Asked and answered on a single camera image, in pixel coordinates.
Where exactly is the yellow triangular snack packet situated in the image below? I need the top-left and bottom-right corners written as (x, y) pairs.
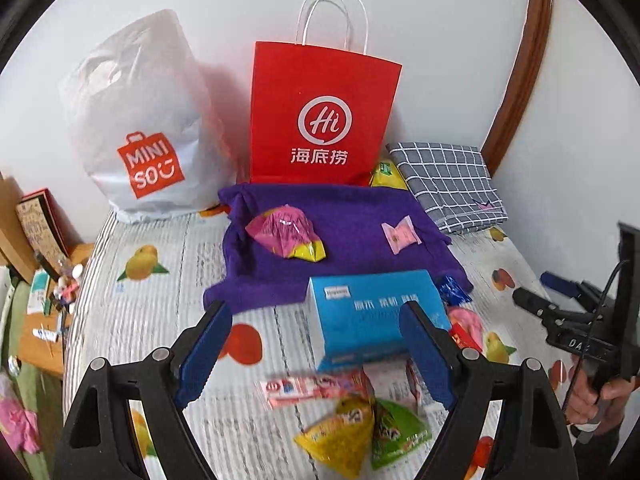
top-left (294, 395), bottom-right (376, 479)

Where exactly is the red paper bag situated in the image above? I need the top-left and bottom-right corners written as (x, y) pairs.
top-left (248, 0), bottom-right (403, 187)

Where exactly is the pink and yellow snack packet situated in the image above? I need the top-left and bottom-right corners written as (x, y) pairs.
top-left (245, 204), bottom-right (327, 263)

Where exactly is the person's right hand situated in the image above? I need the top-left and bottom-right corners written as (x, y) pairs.
top-left (565, 376), bottom-right (637, 429)

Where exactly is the wooden side desk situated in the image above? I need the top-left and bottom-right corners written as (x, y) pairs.
top-left (0, 242), bottom-right (97, 378)

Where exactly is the brown wooden frame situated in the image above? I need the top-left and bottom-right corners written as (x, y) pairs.
top-left (481, 0), bottom-right (555, 176)

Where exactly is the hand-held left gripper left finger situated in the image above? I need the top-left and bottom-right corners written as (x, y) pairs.
top-left (52, 300), bottom-right (236, 480)

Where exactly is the white plastic shopping bag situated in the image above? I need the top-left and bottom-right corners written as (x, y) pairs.
top-left (59, 8), bottom-right (238, 223)

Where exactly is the small pink candy wrapper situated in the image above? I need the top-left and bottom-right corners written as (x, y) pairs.
top-left (381, 215), bottom-right (421, 252)

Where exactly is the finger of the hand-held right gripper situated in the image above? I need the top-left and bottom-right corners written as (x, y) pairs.
top-left (512, 286), bottom-right (567, 332)
top-left (540, 271), bottom-right (584, 305)

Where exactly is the yellow green-label snack packet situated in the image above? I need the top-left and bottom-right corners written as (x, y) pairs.
top-left (369, 159), bottom-right (410, 191)

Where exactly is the teal and white small box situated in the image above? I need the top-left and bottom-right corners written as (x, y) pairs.
top-left (26, 268), bottom-right (52, 317)

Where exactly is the pink cartoon snack packet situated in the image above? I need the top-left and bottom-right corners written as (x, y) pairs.
top-left (446, 307), bottom-right (485, 341)

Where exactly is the person's right forearm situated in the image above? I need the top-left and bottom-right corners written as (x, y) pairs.
top-left (574, 422), bottom-right (623, 480)

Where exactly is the grey checked cloth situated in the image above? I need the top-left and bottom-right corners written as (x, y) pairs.
top-left (386, 141), bottom-right (508, 234)

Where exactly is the long pink snack packet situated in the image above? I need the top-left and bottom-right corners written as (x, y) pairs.
top-left (259, 372), bottom-right (373, 411)

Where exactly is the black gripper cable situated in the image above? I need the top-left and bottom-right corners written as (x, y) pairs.
top-left (562, 259), bottom-right (632, 418)

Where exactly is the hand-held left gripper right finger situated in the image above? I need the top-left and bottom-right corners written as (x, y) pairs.
top-left (397, 300), bottom-right (581, 480)

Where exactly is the red patterned book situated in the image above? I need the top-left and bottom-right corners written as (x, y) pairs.
top-left (15, 188), bottom-right (72, 262)

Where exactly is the purple towel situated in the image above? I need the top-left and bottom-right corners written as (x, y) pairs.
top-left (202, 182), bottom-right (473, 315)

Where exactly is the fruit print table cover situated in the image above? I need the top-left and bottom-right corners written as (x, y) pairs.
top-left (62, 206), bottom-right (576, 480)

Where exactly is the green triangular snack packet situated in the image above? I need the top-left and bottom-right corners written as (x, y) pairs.
top-left (370, 397), bottom-right (433, 471)

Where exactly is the blue tissue box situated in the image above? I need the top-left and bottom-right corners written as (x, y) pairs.
top-left (306, 269), bottom-right (451, 373)

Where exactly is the small blue snack packet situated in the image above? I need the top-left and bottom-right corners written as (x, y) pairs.
top-left (434, 275), bottom-right (473, 307)

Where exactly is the brown cardboard box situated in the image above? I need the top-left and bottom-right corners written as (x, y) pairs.
top-left (0, 172), bottom-right (40, 282)

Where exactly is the white and pink snack packet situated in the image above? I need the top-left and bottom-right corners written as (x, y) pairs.
top-left (362, 358), bottom-right (438, 415)

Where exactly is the pink cloth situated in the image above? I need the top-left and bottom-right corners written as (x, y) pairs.
top-left (0, 391), bottom-right (45, 455)

